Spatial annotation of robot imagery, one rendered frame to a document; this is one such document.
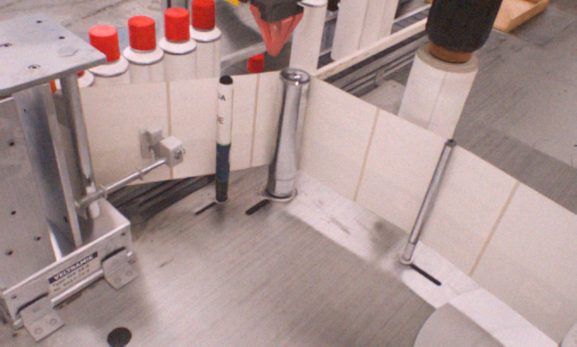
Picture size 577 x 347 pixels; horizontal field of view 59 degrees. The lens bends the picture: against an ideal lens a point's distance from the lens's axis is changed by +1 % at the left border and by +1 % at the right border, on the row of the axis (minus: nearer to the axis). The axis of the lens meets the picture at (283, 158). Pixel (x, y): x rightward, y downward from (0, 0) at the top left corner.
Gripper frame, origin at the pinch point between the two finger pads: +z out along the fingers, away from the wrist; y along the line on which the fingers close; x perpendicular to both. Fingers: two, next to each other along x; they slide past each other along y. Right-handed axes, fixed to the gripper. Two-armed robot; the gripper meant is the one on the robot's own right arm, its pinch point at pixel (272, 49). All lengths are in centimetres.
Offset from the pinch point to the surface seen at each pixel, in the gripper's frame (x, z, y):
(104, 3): 244, 103, 109
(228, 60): 9.3, 5.8, -0.2
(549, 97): -27, 19, 62
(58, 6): 253, 103, 84
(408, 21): 9, 14, 59
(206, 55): 4.2, -0.2, -9.3
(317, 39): 3.4, 4.2, 15.2
